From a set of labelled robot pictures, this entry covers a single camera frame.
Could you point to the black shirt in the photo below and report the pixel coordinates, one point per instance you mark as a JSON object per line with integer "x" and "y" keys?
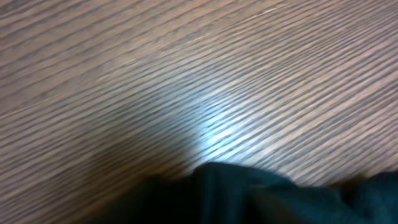
{"x": 224, "y": 193}

